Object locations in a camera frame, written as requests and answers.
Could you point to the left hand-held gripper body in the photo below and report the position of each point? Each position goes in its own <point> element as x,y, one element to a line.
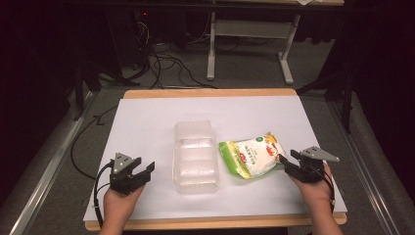
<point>125,182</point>

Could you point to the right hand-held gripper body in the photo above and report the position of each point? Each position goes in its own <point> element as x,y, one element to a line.
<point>308,171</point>

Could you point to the white and green snack bag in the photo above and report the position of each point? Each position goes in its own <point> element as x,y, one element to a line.
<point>254,156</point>

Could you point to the clear plastic container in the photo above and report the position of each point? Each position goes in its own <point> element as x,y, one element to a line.
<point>195,156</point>

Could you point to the person's right hand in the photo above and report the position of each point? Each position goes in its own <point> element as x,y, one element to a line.
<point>314,192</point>

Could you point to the person's left hand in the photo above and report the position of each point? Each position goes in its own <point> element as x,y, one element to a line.
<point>118,205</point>

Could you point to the white table mat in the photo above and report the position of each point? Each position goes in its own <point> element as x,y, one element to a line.
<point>147,124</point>

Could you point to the black tripod stand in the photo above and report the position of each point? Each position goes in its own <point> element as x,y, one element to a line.
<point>346,98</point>
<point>79,91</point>

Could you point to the wooden table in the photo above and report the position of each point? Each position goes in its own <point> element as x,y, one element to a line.
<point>208,93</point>

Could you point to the dark computer tower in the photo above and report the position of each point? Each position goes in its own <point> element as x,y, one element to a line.
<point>127,39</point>

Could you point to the aluminium floor rail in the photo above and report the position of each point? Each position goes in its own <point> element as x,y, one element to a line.
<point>49,163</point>
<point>365,163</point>

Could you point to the white metal desk frame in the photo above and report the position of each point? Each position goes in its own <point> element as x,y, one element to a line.
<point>248,28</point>

